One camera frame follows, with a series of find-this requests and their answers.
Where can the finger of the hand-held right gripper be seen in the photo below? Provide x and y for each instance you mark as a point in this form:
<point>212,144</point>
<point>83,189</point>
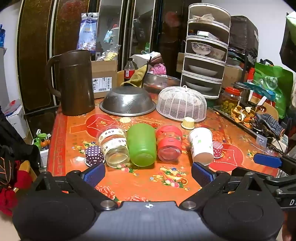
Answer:
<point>282,180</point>
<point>267,160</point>

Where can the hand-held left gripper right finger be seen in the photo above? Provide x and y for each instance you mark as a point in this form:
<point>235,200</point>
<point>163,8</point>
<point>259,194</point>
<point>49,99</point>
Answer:
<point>203,175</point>

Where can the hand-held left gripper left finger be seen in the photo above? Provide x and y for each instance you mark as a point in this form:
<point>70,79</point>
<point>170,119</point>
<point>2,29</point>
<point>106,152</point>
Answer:
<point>94,173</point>

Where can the white paper cup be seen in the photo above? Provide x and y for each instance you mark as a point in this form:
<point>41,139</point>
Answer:
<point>200,142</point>

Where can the clear glass cup with label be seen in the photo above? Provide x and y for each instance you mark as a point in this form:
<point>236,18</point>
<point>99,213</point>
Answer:
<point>113,146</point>

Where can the small yellow cup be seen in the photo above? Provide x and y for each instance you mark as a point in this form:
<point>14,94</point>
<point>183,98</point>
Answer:
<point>187,123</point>

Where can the green plastic cup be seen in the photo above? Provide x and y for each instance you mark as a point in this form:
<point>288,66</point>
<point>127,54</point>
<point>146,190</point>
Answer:
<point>141,143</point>

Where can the purple dotted cupcake liner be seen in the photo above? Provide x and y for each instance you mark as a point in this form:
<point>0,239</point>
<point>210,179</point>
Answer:
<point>93,155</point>

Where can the red dotted cupcake liner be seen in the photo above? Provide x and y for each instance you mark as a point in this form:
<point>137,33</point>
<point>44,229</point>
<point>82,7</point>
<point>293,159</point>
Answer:
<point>125,122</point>
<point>217,149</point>

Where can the dark knitted cloth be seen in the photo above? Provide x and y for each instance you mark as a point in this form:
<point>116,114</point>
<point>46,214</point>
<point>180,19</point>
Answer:
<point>270,124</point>

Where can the dark tray of orange peels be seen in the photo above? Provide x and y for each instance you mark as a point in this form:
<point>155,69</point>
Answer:
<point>240,115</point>

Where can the red printed tablecloth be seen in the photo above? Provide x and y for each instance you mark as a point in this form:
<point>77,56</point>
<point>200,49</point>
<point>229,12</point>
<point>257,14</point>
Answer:
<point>148,176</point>

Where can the green toy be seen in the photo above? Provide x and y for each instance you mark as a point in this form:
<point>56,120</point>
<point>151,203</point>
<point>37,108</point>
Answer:
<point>41,140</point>

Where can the red lid pickle jar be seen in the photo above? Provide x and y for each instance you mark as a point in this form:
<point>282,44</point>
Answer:
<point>230,99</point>

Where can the white plastic mesh food cover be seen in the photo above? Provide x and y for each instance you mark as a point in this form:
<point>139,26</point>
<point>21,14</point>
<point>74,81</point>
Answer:
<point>181,103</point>

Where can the green shopping bag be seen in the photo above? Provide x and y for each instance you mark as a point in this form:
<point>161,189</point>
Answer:
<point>275,83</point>

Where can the steel colander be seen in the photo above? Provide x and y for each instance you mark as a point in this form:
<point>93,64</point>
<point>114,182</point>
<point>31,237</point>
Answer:
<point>127,100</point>

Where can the red cloth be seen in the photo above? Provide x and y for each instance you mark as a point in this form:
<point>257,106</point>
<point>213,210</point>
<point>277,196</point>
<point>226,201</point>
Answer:
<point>11,197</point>

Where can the dark clothing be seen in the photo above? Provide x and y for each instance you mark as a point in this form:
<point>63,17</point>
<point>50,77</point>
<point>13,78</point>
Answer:
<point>11,143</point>

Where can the white plate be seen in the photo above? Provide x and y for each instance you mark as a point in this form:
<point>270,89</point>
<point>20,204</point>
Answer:
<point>198,87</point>
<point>203,70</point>

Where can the brown plastic pitcher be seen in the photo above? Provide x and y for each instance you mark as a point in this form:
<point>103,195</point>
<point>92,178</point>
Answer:
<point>74,83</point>

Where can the cardboard box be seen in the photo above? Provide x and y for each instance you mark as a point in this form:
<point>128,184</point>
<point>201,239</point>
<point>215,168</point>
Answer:
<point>104,78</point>

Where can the white box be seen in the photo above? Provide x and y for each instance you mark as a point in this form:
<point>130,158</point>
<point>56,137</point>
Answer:
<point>16,118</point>

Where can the large steel basin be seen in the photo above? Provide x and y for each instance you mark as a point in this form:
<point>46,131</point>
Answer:
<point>159,82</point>

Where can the yellow-green cloth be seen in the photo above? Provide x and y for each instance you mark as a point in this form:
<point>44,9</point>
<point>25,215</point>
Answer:
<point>138,75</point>

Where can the cola bottle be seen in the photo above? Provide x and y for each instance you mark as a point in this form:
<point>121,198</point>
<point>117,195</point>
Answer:
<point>129,70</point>

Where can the pink cloth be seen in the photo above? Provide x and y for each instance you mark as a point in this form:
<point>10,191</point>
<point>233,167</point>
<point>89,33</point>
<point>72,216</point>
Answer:
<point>159,69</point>

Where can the floral bowl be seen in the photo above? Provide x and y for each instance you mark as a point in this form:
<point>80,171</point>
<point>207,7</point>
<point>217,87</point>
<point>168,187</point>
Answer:
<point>218,53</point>

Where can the clear bag of pasta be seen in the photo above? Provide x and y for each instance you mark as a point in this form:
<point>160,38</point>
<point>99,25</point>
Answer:
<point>108,54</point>

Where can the white plastic bag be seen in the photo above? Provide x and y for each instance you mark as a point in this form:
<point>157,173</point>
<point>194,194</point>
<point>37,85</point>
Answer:
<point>145,57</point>

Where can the blue patterned bowl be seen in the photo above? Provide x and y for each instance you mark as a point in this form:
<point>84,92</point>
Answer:
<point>201,48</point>

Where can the black bag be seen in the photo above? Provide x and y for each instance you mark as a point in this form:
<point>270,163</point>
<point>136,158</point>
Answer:
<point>242,34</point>

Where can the white tiered dish rack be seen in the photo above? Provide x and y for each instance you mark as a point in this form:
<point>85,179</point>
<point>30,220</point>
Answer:
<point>227,34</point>

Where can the dark wooden cabinet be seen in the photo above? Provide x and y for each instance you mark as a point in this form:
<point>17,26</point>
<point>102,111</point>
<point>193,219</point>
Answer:
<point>41,46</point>

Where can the blue snack bag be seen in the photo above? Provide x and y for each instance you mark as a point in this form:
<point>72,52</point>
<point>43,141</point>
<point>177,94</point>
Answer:
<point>87,32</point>

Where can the blue bottle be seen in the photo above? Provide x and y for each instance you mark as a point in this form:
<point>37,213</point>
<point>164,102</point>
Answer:
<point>1,36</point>

